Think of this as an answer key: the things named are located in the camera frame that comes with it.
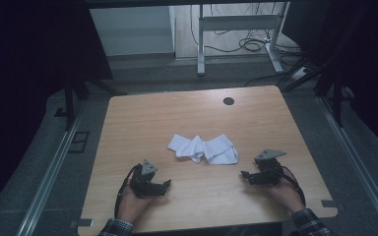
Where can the person's right hand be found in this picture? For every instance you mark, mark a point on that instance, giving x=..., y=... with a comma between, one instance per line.
x=287, y=196

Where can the white metal desk frame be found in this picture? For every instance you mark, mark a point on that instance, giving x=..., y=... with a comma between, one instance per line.
x=236, y=22

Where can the person's left hand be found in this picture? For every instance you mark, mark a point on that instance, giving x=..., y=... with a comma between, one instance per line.
x=134, y=205

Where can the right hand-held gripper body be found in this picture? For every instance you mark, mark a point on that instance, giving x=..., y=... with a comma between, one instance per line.
x=269, y=167

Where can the aluminium floor rail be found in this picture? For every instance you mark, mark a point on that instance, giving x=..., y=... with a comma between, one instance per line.
x=357, y=164
x=50, y=177

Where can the dark curtain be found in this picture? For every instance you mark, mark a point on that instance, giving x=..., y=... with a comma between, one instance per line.
x=357, y=49

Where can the white power strip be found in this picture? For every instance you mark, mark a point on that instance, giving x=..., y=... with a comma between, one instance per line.
x=299, y=73

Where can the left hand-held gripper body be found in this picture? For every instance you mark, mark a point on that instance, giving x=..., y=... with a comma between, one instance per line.
x=144, y=178

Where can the white cabinet panel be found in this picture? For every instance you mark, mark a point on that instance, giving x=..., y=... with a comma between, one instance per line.
x=131, y=31

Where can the black floor socket plate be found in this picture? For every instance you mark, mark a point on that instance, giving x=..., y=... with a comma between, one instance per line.
x=78, y=142

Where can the black round table grommet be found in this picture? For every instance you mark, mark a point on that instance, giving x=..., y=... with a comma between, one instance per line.
x=228, y=101

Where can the grey table corner bracket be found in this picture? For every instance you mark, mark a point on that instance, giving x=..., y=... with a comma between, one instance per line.
x=332, y=204
x=82, y=223

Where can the black metal stand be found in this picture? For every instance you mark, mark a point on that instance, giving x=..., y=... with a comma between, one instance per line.
x=69, y=105
x=337, y=98

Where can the crumpled white cloth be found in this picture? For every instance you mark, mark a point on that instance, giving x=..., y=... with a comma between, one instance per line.
x=210, y=149

